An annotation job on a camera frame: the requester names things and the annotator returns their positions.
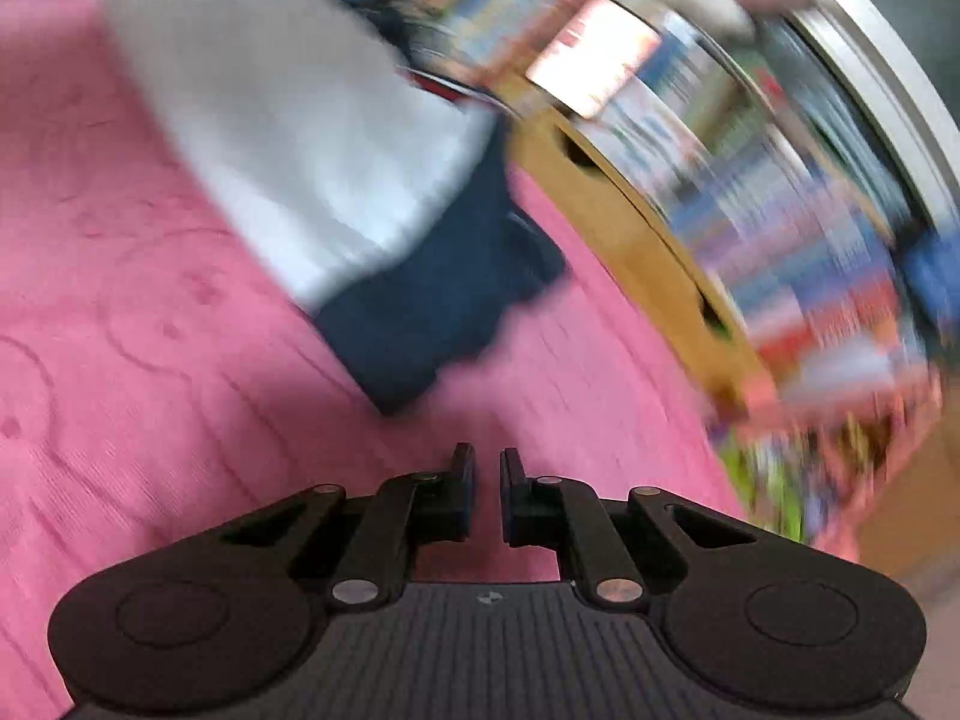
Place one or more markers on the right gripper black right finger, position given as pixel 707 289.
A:
pixel 567 517

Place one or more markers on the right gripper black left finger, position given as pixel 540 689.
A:
pixel 407 512

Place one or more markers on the white and navy jacket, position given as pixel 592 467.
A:
pixel 383 211

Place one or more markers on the pink toy house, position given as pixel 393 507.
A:
pixel 811 471

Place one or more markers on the pink patterned table cloth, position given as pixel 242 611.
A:
pixel 156 383

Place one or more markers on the wooden drawer organizer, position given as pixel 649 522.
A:
pixel 628 236

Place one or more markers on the row of colourful books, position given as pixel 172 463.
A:
pixel 790 241

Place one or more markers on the smartphone with lit screen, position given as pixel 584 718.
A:
pixel 592 57

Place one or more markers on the blue poster box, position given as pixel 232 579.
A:
pixel 931 271

